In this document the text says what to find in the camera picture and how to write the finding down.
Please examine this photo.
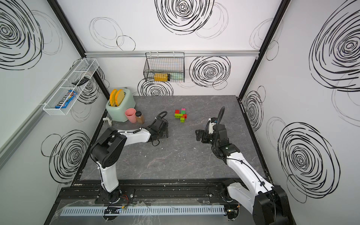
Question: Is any lime long lego brick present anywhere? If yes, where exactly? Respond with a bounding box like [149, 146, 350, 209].
[174, 113, 183, 118]

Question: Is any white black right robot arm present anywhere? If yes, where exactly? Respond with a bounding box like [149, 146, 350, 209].
[195, 123, 295, 225]

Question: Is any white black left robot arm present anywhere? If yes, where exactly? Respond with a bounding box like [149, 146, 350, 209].
[91, 116, 168, 193]

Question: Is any brown spice jar black lid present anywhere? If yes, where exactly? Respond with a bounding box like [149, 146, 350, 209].
[135, 111, 145, 124]

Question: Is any pink plastic cup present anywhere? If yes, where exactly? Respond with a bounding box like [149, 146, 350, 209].
[125, 108, 137, 124]

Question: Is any mint green toaster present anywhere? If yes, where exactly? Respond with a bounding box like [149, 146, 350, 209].
[106, 88, 136, 122]

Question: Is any right toy bread slice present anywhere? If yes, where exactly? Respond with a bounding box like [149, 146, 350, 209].
[115, 89, 125, 107]

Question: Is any toy bread slice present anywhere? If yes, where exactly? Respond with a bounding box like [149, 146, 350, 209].
[115, 89, 125, 107]
[109, 89, 118, 107]

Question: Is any yellow box in basket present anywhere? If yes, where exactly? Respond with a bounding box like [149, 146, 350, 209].
[153, 73, 170, 82]

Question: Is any light green box in basket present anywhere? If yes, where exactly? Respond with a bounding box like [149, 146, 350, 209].
[168, 72, 185, 83]

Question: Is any left toy bread slice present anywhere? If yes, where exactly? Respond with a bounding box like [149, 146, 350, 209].
[109, 89, 118, 107]

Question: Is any black remote on shelf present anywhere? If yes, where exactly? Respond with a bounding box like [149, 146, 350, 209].
[72, 77, 90, 87]

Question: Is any blue snack packet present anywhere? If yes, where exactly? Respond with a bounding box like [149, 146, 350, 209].
[55, 90, 77, 109]

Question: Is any black wire wall basket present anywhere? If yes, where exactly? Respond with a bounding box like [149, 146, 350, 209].
[143, 51, 185, 82]

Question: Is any white slotted cable duct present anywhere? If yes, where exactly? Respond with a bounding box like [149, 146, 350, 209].
[60, 205, 226, 216]

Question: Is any white wire wall shelf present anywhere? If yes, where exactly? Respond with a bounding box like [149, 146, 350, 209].
[43, 59, 99, 116]

